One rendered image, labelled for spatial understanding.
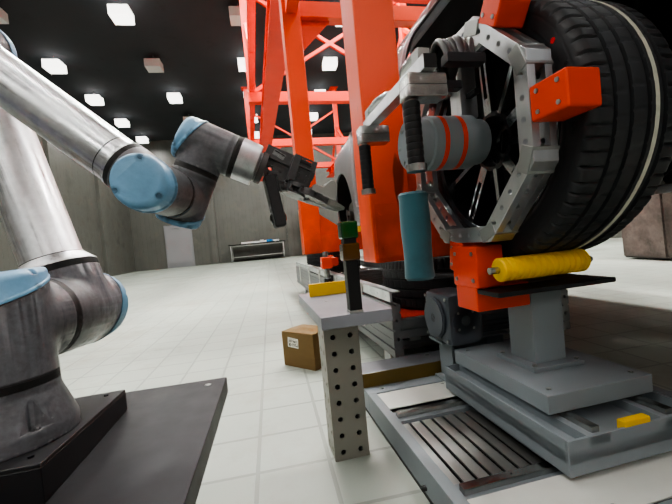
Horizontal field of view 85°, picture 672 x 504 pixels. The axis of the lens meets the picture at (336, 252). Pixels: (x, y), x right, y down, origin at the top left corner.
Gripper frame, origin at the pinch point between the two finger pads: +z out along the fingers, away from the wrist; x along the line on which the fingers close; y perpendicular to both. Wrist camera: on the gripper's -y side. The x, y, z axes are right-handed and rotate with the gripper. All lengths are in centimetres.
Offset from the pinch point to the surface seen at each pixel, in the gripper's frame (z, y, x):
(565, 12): 25, 50, -24
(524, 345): 64, -15, 1
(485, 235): 36.1, 6.8, -5.8
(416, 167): 9.6, 11.7, -13.2
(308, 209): 36, 42, 237
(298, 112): -1, 118, 237
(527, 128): 26.1, 25.4, -21.9
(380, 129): 9.4, 31.7, 19.6
